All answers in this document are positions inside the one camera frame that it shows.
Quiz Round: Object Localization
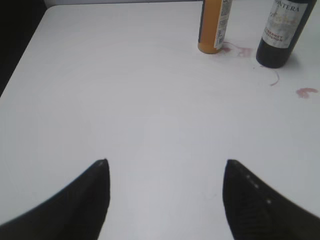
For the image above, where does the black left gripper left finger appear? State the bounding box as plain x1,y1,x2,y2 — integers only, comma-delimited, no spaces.
0,159,110,240

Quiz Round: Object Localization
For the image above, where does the dark red wine bottle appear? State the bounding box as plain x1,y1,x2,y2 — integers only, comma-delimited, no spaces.
256,0,317,69

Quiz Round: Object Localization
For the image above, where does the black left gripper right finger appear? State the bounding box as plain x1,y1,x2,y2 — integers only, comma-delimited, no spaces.
222,159,320,240

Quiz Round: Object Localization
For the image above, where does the orange juice bottle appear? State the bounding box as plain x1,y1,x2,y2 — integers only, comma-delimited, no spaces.
197,0,232,54

